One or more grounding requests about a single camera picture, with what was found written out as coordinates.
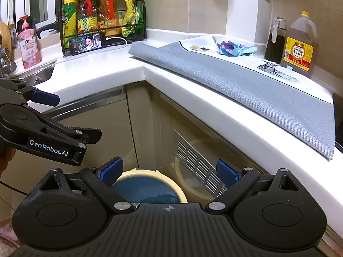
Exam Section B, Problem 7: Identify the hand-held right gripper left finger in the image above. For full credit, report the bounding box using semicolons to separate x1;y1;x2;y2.
40;157;134;215

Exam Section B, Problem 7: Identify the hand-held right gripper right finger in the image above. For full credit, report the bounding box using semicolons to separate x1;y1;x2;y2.
205;158;302;213

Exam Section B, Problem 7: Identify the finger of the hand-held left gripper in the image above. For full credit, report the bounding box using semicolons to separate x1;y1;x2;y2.
70;128;103;146
0;78;61;108

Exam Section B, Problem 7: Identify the beige round trash bin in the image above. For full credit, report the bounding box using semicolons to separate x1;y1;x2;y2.
112;167;188;204

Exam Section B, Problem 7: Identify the person's left hand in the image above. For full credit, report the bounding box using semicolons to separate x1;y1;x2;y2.
0;149;16;172

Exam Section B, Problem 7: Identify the beige cabinet door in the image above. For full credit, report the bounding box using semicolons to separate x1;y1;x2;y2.
159;91;268;201
8;86;140;193

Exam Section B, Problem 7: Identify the stainless steel sink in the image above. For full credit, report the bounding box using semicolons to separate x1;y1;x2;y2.
11;59;58;86

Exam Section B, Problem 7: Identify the silver cabinet vent grille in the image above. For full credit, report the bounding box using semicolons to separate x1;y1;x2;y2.
172;128;231;197

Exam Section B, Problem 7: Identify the steel kitchen faucet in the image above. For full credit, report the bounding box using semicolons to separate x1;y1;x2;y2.
0;33;17;79

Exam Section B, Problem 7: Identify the pink dish soap bottle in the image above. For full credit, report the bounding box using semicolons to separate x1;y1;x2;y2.
17;15;42;69

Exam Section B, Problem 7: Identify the smartphone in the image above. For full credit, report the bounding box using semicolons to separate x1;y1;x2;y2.
69;31;105;56

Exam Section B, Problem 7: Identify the wooden cutting board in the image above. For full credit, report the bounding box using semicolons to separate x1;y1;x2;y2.
0;20;19;59

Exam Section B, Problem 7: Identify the green bottle with yellow cap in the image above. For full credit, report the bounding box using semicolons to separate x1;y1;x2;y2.
62;0;79;36

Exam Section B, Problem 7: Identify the dark sauce bottle red cap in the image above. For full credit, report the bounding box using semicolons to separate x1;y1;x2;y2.
76;0;98;34

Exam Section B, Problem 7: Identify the grey counter mat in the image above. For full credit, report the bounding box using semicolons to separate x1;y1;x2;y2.
128;41;337;161

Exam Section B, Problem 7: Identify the pink patterned cloth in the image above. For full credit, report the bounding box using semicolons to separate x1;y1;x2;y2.
0;220;20;247

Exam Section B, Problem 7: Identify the yellow green snack packet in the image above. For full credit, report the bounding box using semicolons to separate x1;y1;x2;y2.
122;0;145;37

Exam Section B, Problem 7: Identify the purple blue wrapper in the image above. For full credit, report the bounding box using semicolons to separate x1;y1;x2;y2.
216;40;258;57

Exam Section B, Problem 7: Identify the black cooktop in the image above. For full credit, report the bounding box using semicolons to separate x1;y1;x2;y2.
332;92;343;153

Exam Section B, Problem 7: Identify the white printed cloth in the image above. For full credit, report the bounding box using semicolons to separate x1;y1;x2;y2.
179;35;302;83

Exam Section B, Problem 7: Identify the dark soy sauce dispenser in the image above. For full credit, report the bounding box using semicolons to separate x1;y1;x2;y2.
264;17;288;64

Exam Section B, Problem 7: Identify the cooking wine jug yellow label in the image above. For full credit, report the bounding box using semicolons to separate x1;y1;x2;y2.
280;11;319;79

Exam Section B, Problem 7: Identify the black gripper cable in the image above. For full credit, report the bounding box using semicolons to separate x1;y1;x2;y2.
0;181;29;194

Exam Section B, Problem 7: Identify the black pan handle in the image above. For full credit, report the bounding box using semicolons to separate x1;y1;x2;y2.
36;20;63;39

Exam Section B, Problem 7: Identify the white charging cable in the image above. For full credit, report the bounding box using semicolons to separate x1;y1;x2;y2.
104;36;128;49

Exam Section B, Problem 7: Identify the cooking oil bottle red handle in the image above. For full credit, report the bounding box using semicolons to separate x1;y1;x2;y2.
98;0;120;30

